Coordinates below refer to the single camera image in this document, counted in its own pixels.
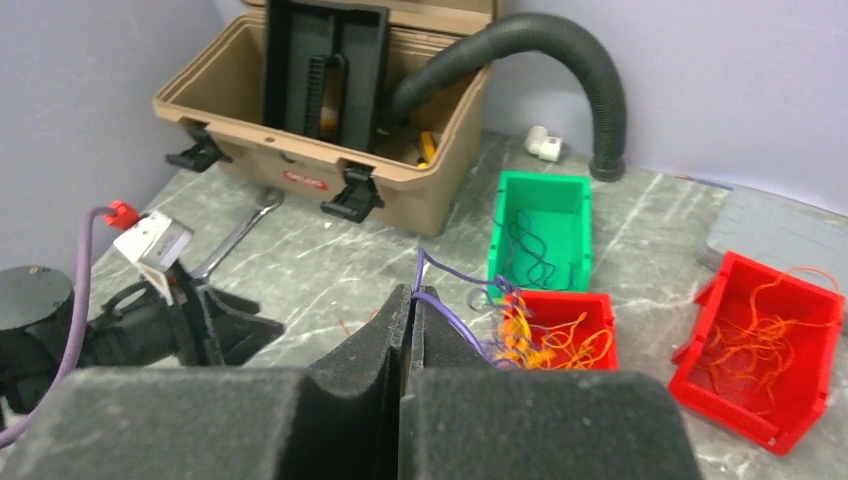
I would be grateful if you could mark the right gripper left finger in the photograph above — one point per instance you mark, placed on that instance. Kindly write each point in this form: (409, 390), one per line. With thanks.
(335, 419)

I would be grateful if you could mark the black toolbox tray insert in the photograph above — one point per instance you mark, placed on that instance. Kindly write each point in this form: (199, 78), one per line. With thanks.
(324, 70)

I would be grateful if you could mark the tan plastic toolbox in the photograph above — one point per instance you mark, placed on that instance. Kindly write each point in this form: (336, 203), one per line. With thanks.
(411, 175)

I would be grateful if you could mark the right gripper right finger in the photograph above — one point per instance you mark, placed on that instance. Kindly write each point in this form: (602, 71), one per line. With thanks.
(461, 418)

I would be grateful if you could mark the red plastic bin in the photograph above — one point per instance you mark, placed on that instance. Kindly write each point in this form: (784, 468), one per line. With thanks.
(548, 330)
(761, 351)

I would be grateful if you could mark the white pipe fitting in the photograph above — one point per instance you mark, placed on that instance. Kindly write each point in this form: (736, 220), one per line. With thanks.
(539, 143)

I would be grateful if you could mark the silver combination wrench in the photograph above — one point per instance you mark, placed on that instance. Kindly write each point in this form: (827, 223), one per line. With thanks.
(266, 201)

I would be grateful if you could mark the green plastic bin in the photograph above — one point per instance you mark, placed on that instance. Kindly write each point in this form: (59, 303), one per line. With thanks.
(542, 231)

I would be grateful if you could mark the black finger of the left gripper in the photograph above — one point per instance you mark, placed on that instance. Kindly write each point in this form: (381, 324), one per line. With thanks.
(229, 329)

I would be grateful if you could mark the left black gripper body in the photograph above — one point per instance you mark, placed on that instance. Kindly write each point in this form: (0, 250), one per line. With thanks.
(134, 328)

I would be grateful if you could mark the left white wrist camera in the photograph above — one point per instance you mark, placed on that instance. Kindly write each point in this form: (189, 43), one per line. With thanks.
(152, 246)

